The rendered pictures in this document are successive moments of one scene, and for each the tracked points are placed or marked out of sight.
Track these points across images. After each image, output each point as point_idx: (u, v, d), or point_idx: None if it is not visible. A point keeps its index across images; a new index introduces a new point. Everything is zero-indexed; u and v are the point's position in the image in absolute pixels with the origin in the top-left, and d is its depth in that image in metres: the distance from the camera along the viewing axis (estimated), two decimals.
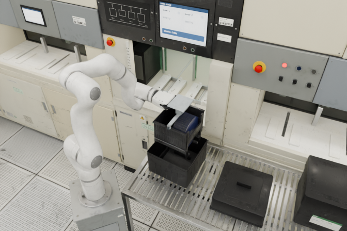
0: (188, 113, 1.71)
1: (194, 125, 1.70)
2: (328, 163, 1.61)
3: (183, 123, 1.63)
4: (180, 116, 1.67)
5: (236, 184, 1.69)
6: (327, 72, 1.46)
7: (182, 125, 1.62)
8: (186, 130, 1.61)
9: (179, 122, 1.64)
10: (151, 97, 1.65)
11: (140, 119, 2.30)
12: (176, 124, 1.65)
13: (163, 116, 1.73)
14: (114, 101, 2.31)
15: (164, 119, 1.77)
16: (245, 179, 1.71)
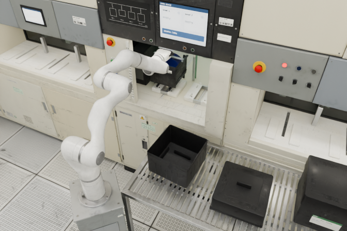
0: None
1: None
2: (328, 163, 1.61)
3: None
4: None
5: (236, 184, 1.69)
6: (327, 72, 1.46)
7: None
8: (179, 58, 2.27)
9: (174, 59, 2.23)
10: (162, 58, 2.04)
11: (140, 119, 2.30)
12: None
13: None
14: None
15: (160, 75, 2.21)
16: (245, 179, 1.71)
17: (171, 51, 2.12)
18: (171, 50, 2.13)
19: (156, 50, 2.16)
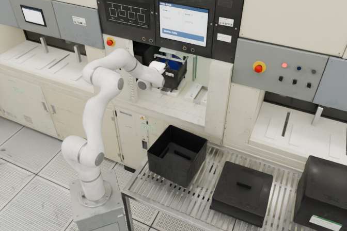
0: (162, 58, 2.26)
1: None
2: (328, 163, 1.61)
3: (175, 59, 2.24)
4: None
5: (236, 184, 1.69)
6: (327, 72, 1.46)
7: None
8: None
9: (174, 61, 2.23)
10: (157, 71, 1.94)
11: (140, 119, 2.30)
12: None
13: (164, 72, 2.18)
14: (114, 101, 2.31)
15: None
16: (245, 179, 1.71)
17: (167, 64, 2.03)
18: (167, 63, 2.04)
19: (148, 63, 2.06)
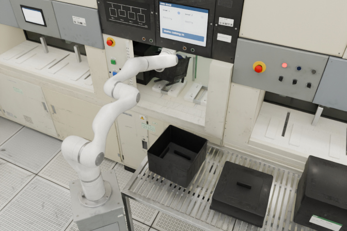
0: None
1: None
2: (328, 163, 1.61)
3: (178, 55, 2.27)
4: None
5: (236, 184, 1.69)
6: (327, 72, 1.46)
7: (179, 56, 2.26)
8: None
9: None
10: (171, 54, 2.08)
11: (140, 119, 2.30)
12: None
13: None
14: (114, 101, 2.31)
15: None
16: (245, 179, 1.71)
17: None
18: None
19: (161, 47, 2.19)
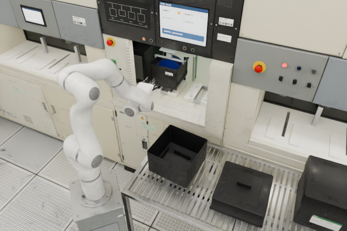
0: (163, 59, 2.28)
1: None
2: (328, 163, 1.61)
3: None
4: None
5: (236, 184, 1.69)
6: (327, 72, 1.46)
7: None
8: (180, 60, 2.28)
9: None
10: None
11: (140, 119, 2.30)
12: None
13: (164, 72, 2.18)
14: (114, 101, 2.31)
15: (161, 77, 2.22)
16: (245, 179, 1.71)
17: (154, 84, 1.86)
18: (154, 83, 1.87)
19: (136, 83, 1.88)
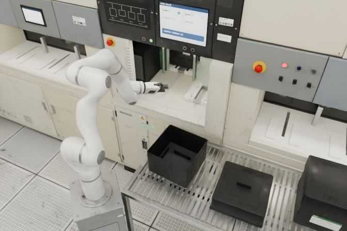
0: None
1: None
2: (328, 163, 1.61)
3: None
4: None
5: (236, 184, 1.69)
6: (327, 72, 1.46)
7: None
8: None
9: None
10: (143, 82, 1.87)
11: (140, 119, 2.30)
12: None
13: (182, 52, 2.41)
14: (114, 101, 2.31)
15: (179, 56, 2.44)
16: (245, 179, 1.71)
17: None
18: (161, 84, 1.93)
19: None
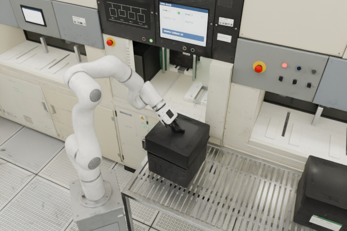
0: None
1: None
2: (328, 163, 1.61)
3: None
4: None
5: (171, 129, 1.75)
6: (327, 72, 1.46)
7: None
8: None
9: None
10: None
11: (140, 119, 2.30)
12: None
13: (182, 52, 2.41)
14: (114, 101, 2.31)
15: (179, 56, 2.44)
16: (182, 126, 1.77)
17: None
18: (175, 121, 1.75)
19: (167, 127, 1.68)
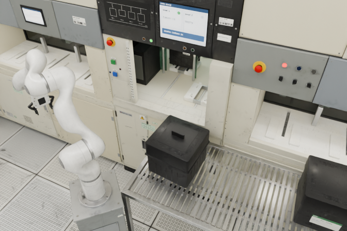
0: None
1: None
2: (328, 163, 1.61)
3: None
4: None
5: (171, 134, 1.78)
6: (327, 72, 1.46)
7: None
8: None
9: None
10: None
11: (140, 119, 2.30)
12: None
13: (182, 52, 2.41)
14: (114, 101, 2.31)
15: (179, 56, 2.44)
16: (182, 131, 1.80)
17: (51, 98, 1.97)
18: (51, 100, 1.97)
19: (28, 107, 1.87)
